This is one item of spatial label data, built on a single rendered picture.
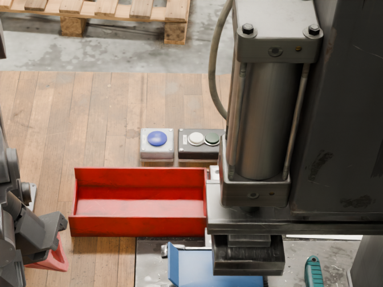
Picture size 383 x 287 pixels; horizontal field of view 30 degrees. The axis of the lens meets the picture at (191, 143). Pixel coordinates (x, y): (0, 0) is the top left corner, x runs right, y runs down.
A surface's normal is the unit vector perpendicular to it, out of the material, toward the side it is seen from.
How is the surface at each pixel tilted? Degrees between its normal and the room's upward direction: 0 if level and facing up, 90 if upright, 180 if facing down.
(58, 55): 0
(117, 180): 90
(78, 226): 90
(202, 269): 0
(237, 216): 0
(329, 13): 90
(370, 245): 90
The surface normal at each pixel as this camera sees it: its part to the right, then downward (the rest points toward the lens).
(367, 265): -1.00, -0.01
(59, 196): 0.04, -0.69
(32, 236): 0.88, -0.26
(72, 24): -0.07, 0.72
